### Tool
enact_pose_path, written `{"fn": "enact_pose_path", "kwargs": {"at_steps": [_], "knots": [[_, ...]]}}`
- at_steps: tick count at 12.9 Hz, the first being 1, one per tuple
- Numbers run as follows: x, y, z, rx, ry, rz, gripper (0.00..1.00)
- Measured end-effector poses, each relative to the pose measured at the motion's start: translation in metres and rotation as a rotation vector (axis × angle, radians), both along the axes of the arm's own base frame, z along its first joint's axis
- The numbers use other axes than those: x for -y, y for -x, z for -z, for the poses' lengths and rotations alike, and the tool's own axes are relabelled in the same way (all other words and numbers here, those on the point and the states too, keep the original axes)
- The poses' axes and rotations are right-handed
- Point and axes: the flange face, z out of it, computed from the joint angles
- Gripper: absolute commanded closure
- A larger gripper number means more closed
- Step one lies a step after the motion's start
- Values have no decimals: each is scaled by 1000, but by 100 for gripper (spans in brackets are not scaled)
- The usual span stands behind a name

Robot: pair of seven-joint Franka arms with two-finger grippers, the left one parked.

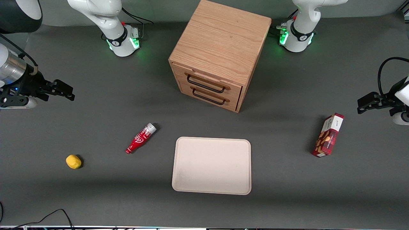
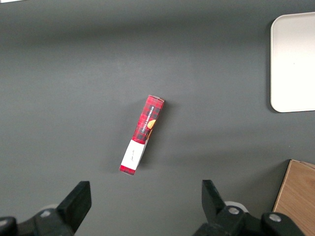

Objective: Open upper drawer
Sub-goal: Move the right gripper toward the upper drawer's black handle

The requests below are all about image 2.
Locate beige plastic tray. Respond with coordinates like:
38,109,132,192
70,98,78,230
270,11,315,114

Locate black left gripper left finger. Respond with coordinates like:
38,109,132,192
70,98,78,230
0,181,93,236

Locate red tartan cookie box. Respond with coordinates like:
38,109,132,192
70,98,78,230
119,94,165,177

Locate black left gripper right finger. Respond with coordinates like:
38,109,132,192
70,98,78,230
193,179,306,236

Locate wooden drawer cabinet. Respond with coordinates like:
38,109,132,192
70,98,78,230
272,159,315,236

